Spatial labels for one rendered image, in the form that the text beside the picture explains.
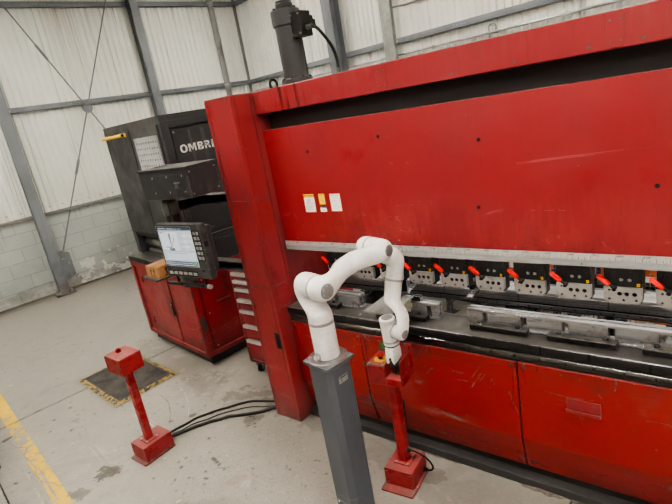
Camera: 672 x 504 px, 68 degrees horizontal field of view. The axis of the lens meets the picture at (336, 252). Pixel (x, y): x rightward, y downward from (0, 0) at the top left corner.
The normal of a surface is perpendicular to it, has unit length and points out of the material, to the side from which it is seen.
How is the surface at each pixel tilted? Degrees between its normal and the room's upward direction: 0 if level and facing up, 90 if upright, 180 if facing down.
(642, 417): 90
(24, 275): 90
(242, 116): 90
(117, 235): 90
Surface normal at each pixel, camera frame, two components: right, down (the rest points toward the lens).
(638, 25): -0.60, 0.32
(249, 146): 0.78, 0.04
